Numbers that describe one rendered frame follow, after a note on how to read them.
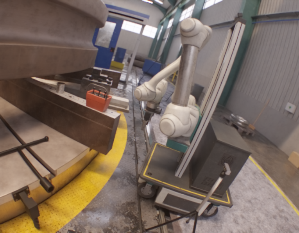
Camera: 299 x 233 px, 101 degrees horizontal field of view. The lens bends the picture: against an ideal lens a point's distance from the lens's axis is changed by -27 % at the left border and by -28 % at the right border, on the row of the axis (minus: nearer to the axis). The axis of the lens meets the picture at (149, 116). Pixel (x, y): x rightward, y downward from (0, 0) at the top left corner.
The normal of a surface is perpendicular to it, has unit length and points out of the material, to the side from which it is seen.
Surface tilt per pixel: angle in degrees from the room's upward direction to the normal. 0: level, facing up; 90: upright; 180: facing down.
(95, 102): 97
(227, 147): 90
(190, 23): 84
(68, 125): 90
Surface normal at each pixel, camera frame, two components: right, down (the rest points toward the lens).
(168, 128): -0.59, 0.21
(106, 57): 0.11, 0.38
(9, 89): -0.21, 0.28
